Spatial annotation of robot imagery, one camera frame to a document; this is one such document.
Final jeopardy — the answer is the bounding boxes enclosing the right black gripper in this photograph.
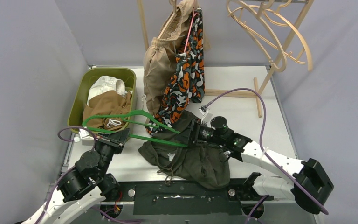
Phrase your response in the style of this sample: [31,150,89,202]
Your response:
[175,118,225,145]

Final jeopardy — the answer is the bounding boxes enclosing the green hanger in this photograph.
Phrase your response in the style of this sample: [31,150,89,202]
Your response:
[82,110,188,147]

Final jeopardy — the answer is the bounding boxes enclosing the dark green shorts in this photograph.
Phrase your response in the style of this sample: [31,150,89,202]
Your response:
[138,111,231,190]

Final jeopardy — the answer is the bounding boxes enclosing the brown shorts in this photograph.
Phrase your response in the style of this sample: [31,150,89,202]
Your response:
[83,91,132,131]

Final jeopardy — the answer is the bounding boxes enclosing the olive green plastic basket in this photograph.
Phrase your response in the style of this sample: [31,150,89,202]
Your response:
[67,67,137,126]

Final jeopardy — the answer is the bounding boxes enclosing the camouflage patterned shorts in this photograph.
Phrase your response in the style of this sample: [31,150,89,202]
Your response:
[145,7,206,136]

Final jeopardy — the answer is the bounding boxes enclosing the white shorts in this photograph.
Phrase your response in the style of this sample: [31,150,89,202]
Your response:
[87,76,127,104]

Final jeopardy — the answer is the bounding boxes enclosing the wooden hanger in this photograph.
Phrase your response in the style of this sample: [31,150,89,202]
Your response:
[226,0,287,72]
[256,0,314,73]

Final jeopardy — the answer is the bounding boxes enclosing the pink hanger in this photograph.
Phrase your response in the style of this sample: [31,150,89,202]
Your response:
[183,7,196,53]

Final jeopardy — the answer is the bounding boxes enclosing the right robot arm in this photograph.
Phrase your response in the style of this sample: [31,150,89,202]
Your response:
[179,116,334,215]

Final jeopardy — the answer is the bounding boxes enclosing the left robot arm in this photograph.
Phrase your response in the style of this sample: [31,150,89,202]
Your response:
[23,126,130,224]

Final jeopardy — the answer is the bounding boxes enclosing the beige shorts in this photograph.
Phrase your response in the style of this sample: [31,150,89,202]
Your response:
[143,0,211,116]

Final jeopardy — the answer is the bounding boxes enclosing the wooden clothes rack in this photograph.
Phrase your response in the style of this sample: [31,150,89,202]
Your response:
[137,0,302,114]

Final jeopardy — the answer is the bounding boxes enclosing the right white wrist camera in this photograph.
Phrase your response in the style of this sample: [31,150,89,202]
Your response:
[199,105,213,124]

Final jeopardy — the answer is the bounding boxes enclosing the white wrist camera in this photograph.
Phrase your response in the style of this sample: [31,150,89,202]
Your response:
[199,105,213,124]
[73,129,95,146]

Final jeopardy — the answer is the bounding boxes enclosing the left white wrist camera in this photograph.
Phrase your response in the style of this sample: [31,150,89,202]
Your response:
[73,129,95,146]

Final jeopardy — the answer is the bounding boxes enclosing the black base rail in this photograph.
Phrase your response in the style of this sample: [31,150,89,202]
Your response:
[48,177,322,224]

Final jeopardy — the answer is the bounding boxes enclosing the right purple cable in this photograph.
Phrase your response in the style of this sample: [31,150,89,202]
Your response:
[203,88,330,224]

